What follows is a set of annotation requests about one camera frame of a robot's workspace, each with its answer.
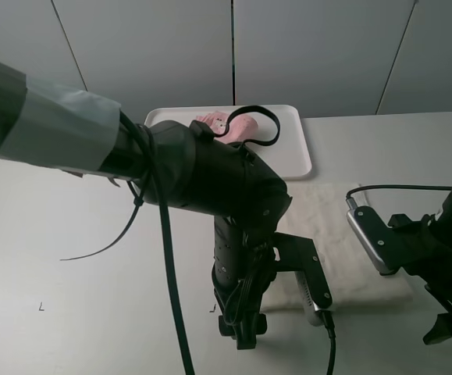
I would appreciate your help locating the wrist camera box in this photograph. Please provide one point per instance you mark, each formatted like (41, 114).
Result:
(299, 256)
(380, 243)

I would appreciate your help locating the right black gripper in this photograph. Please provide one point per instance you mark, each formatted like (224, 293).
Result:
(428, 254)

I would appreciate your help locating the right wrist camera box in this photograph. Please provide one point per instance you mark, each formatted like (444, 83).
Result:
(380, 243)

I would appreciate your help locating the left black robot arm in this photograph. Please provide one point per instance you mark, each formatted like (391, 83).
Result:
(170, 165)

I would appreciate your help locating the white rectangular plastic tray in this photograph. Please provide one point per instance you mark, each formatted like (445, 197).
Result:
(288, 157)

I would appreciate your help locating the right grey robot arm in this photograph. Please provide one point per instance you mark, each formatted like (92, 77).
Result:
(444, 216)

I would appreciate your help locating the cream white towel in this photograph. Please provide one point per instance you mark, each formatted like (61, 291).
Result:
(318, 211)

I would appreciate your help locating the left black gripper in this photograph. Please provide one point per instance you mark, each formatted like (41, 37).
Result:
(241, 274)

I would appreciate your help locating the pink towel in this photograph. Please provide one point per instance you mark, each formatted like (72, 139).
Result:
(242, 127)

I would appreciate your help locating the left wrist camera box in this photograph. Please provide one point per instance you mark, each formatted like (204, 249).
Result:
(299, 256)

